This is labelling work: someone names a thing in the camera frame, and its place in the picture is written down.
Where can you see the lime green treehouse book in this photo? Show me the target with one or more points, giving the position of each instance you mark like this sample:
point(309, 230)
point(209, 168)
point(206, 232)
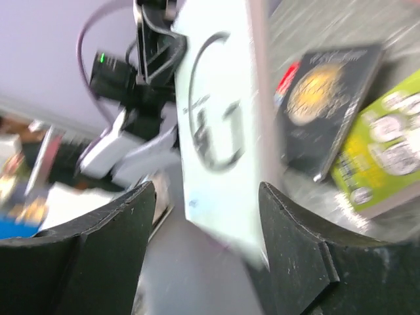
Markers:
point(378, 167)

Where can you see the black Maugham book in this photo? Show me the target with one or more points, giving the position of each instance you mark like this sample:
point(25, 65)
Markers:
point(322, 101)

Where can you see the red 13-storey treehouse book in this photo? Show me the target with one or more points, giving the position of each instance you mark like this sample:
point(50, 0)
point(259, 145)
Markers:
point(285, 82)

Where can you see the grey Great Gatsby book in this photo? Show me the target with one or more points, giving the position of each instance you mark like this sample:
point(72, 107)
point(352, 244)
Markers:
point(225, 111)

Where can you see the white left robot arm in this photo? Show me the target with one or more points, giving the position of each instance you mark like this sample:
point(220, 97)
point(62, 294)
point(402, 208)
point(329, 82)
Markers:
point(133, 144)

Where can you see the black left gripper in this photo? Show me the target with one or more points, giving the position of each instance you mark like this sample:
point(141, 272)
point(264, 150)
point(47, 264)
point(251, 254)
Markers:
point(150, 85)

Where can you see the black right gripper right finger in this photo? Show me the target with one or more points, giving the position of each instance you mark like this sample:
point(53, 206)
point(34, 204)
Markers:
point(318, 267)

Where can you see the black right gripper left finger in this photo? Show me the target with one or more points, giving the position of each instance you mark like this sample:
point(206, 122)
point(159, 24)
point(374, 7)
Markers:
point(89, 265)

